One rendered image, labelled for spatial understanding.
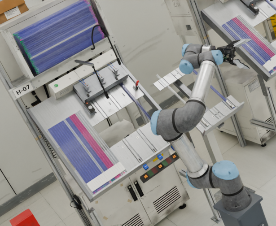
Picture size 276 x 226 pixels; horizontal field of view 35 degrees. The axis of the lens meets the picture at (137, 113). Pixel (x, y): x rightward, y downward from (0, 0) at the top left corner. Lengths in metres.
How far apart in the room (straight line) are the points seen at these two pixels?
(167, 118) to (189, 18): 1.64
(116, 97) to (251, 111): 1.15
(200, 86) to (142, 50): 2.73
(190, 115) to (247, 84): 1.52
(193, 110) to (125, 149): 0.83
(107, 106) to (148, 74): 2.05
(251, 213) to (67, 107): 1.28
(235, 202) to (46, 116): 1.27
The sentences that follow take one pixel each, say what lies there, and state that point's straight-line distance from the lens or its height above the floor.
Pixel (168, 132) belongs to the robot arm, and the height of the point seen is 1.10.
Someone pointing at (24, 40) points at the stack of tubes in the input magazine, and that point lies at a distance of 2.71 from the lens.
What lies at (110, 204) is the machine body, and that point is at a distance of 2.98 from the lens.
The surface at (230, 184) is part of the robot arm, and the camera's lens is 2.20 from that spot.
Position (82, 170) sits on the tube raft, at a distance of 2.60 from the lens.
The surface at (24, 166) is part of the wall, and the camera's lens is 4.48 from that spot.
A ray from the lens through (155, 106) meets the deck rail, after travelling 2.79.
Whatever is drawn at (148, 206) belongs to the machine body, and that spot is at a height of 0.23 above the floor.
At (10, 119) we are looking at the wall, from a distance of 4.32.
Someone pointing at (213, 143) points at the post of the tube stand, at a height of 0.48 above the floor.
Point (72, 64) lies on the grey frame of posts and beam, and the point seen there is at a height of 1.34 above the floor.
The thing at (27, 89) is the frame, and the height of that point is 1.33.
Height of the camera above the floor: 1.98
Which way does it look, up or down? 23 degrees down
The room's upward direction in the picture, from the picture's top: 24 degrees counter-clockwise
